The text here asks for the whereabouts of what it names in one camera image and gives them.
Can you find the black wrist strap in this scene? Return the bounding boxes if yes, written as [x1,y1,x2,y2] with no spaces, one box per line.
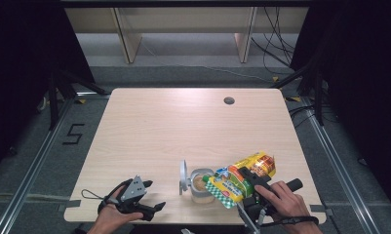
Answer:
[260,215,320,228]

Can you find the black floor cables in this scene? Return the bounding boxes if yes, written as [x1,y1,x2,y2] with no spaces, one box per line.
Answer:
[288,104,316,129]

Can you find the black curtain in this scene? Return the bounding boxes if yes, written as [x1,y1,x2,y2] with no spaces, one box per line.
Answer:
[0,0,97,176]
[290,0,391,209]

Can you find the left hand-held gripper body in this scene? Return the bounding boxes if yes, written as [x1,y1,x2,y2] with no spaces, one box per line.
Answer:
[99,175,156,222]

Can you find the colourful printed refill pouch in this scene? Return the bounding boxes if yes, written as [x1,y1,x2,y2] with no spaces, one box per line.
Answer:
[202,150,277,210]

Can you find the aluminium floor rail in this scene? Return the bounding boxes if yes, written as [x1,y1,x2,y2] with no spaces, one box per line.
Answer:
[299,97,391,234]
[0,93,112,234]

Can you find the person's left hand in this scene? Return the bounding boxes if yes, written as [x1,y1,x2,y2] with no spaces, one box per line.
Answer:
[94,186,144,228]

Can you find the person's right hand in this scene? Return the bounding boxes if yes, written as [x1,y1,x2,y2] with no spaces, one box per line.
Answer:
[254,180,312,226]

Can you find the bundle of black cables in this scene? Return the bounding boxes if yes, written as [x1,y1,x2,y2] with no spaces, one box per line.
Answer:
[251,6,302,76]

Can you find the black metal stand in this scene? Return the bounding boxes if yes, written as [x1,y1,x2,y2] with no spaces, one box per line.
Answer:
[270,59,326,127]
[46,68,110,132]

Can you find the glass jar with grey lid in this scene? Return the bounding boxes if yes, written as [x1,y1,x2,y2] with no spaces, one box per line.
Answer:
[178,159,217,205]

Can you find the beige wooden desk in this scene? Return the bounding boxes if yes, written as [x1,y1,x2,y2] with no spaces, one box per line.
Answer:
[63,5,310,65]

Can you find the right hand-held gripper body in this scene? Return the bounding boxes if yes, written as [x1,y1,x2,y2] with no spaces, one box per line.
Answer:
[236,177,304,234]

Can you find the black cord loop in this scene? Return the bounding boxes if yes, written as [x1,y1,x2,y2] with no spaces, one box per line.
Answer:
[81,188,105,201]

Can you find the grey tape strip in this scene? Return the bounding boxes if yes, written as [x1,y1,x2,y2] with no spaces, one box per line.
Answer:
[309,204,334,217]
[64,199,82,210]

